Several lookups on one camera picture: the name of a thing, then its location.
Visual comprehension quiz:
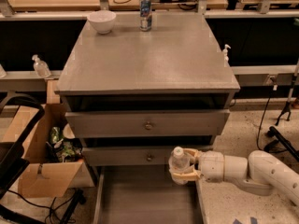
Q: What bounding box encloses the bottom grey open drawer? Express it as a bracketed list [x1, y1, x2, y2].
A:
[93, 165, 204, 224]

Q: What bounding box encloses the black chair frame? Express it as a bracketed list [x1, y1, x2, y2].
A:
[0, 91, 46, 224]

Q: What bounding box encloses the sanitizer pump bottle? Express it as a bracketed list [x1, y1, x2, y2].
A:
[222, 44, 231, 62]
[32, 54, 51, 78]

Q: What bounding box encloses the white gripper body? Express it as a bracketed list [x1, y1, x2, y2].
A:
[198, 151, 224, 182]

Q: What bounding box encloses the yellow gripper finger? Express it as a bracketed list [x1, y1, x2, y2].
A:
[172, 170, 201, 181]
[184, 148, 203, 164]

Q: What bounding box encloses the black floor cable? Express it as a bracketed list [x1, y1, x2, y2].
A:
[256, 77, 292, 154]

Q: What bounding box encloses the black stand leg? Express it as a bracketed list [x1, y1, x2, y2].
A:
[268, 126, 299, 161]

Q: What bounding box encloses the left sanitizer pump bottle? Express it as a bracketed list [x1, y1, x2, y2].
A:
[32, 54, 51, 78]

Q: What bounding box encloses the middle grey drawer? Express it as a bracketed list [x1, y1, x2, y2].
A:
[83, 146, 174, 166]

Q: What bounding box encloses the grey drawer cabinet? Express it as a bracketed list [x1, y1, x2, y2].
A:
[55, 11, 241, 224]

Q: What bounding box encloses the top grey drawer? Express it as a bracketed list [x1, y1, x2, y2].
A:
[65, 110, 230, 138]

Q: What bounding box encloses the blue drink can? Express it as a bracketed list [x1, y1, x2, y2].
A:
[139, 0, 152, 31]

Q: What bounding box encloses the cardboard box with trash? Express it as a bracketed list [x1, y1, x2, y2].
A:
[0, 103, 95, 199]

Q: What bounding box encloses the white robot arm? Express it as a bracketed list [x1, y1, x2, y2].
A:
[168, 147, 299, 205]

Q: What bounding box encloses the white ceramic bowl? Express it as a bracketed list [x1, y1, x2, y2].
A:
[87, 10, 116, 34]

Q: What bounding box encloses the clear plastic water bottle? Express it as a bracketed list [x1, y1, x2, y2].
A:
[168, 147, 190, 185]

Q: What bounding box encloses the right sanitizer pump bottle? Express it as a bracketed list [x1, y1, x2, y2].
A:
[222, 44, 231, 62]

